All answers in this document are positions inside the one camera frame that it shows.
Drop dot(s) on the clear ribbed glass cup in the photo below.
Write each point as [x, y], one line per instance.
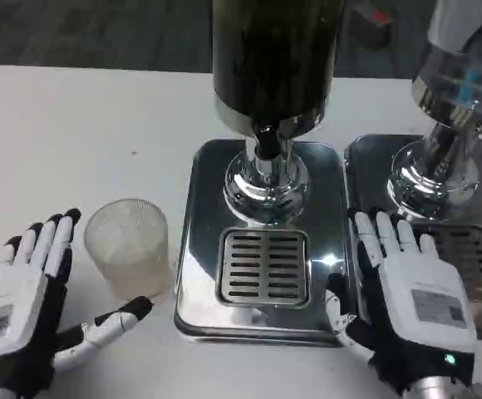
[126, 249]

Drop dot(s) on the slotted steel drip grid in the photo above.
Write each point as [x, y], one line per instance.
[469, 253]
[264, 266]

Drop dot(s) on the right silver robot forearm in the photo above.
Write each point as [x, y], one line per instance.
[444, 388]

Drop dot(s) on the clear drink dispenser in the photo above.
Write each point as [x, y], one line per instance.
[453, 116]

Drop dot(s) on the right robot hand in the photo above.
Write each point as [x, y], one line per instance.
[428, 299]

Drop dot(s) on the black dispenser tap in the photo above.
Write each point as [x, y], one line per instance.
[267, 139]

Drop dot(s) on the dark drink dispenser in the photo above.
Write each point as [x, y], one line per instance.
[271, 104]

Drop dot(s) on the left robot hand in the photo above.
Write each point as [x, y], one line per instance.
[21, 291]

